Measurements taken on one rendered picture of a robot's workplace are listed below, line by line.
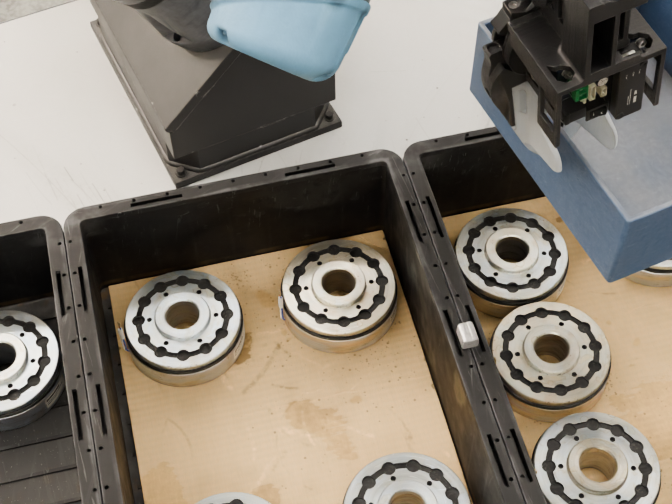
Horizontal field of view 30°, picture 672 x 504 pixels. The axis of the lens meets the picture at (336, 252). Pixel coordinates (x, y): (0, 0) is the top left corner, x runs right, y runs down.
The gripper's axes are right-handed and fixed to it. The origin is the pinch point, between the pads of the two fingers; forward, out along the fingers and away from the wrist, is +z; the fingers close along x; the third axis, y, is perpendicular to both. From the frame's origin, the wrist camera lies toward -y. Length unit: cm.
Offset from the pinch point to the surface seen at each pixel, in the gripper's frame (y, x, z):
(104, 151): -47, -29, 39
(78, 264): -16.5, -34.3, 15.6
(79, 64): -62, -28, 40
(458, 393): 5.7, -10.4, 21.1
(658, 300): 0.9, 11.6, 31.0
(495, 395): 8.2, -8.4, 18.5
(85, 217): -21.0, -32.4, 15.8
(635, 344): 4.1, 7.3, 30.5
